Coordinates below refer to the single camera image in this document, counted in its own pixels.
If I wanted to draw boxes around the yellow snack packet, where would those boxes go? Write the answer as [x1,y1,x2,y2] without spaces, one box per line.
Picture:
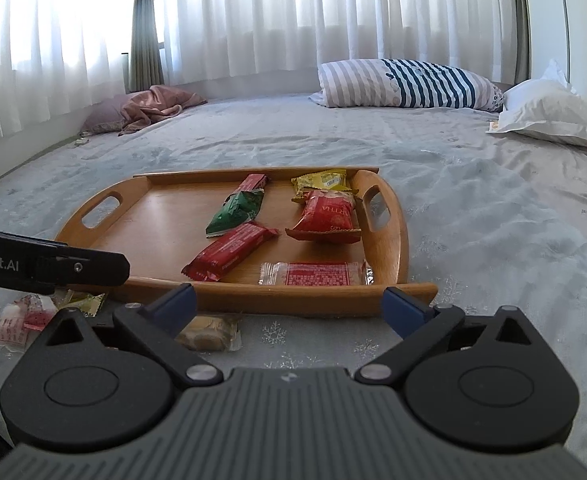
[290,169,350,199]

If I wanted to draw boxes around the slim dark red snack bar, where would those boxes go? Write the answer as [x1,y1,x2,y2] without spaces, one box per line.
[232,173,270,195]

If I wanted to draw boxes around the wooden tray with handles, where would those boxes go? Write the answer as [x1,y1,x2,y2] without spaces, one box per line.
[54,165,439,319]

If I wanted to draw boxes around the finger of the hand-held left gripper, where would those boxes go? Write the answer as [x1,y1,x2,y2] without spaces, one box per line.
[0,226,131,292]

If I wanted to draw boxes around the pink crumpled cloth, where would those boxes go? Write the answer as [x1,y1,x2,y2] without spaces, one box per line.
[118,84,209,136]

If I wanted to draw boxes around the green snack packet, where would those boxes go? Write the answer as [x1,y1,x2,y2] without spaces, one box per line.
[205,189,266,239]

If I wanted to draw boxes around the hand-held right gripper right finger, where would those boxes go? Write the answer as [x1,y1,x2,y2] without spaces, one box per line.
[352,287,555,389]

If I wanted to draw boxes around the mauve pillow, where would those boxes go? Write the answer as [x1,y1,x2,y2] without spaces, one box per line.
[80,93,135,136]

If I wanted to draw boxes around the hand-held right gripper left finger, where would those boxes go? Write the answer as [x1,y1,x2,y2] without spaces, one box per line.
[26,283,224,390]

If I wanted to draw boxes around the red and white candy packet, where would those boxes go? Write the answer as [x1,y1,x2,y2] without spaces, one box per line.
[20,295,58,332]

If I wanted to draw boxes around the white pillow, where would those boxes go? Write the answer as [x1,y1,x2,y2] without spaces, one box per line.
[485,58,587,149]

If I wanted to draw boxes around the gold snack packet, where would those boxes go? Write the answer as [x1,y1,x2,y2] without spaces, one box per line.
[55,290,107,315]

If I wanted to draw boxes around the white sheer curtain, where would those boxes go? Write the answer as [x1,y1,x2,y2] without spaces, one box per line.
[158,0,525,97]
[0,0,135,148]

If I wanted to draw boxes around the red puffed snack packet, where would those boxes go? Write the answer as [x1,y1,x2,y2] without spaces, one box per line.
[286,188,363,245]

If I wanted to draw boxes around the grey-green curtain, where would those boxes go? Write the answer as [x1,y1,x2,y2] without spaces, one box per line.
[128,0,168,94]
[515,0,533,87]

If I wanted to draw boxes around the clear packet with red label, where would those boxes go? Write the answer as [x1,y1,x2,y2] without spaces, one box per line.
[259,261,375,287]

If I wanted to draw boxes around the pink and white biscuit packet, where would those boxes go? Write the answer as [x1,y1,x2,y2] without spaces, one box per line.
[0,304,30,347]

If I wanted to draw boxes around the white wardrobe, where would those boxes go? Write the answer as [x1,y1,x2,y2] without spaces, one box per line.
[521,0,587,123]

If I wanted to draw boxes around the striped pillow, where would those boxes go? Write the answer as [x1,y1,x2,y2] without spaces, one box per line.
[308,58,505,112]

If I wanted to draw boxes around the pale blue snowflake bedspread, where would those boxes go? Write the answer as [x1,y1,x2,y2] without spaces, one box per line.
[0,92,587,461]

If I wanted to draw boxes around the cream biscuit clear packet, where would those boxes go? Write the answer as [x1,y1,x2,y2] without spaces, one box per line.
[176,314,243,352]

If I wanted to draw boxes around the wide red snack bar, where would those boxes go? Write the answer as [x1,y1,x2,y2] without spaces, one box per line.
[180,222,280,283]

